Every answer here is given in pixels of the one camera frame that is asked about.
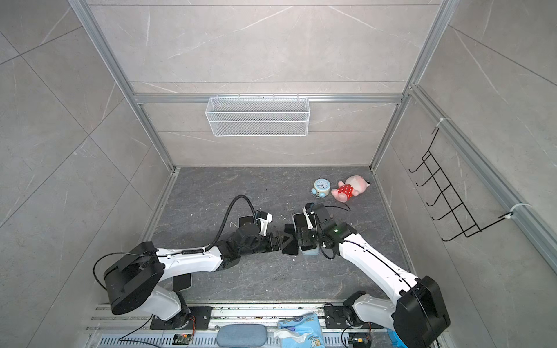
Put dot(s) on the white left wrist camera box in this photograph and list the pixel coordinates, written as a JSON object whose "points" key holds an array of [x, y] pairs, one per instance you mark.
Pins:
{"points": [[263, 219]]}

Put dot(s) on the cased phone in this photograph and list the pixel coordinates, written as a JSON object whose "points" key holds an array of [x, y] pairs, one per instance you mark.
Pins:
{"points": [[301, 230], [243, 221]]}

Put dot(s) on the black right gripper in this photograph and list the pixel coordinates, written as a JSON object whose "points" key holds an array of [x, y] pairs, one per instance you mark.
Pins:
{"points": [[303, 237]]}

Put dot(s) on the light blue phone case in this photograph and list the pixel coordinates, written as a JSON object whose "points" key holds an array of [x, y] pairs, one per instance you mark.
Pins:
{"points": [[310, 250]]}

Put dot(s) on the grey blue cushion pad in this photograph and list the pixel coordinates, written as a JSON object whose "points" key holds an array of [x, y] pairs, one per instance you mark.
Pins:
{"points": [[242, 335]]}

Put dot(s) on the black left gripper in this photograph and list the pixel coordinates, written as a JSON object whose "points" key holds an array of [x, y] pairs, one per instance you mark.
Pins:
{"points": [[279, 244]]}

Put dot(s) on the white wire mesh basket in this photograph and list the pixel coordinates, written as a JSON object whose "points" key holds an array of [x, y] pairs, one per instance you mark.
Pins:
{"points": [[258, 116]]}

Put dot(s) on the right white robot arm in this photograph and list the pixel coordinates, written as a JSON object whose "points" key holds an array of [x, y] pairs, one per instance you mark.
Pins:
{"points": [[415, 309]]}

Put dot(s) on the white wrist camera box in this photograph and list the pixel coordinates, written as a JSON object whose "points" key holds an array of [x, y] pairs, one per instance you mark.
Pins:
{"points": [[263, 219], [307, 218]]}

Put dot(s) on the pink plush pig toy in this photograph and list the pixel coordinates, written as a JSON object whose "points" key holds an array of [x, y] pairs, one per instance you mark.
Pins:
{"points": [[352, 187]]}

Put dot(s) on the black wire hook rack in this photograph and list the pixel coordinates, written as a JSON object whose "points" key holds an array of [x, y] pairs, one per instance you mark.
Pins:
{"points": [[456, 208]]}

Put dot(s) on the blue cream alarm clock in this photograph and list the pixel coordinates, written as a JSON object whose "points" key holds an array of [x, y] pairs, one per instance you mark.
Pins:
{"points": [[321, 188]]}

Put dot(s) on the blue tissue pack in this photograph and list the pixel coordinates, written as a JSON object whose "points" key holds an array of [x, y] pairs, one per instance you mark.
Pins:
{"points": [[301, 331]]}

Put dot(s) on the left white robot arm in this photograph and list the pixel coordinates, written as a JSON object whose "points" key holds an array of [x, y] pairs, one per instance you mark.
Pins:
{"points": [[149, 279]]}

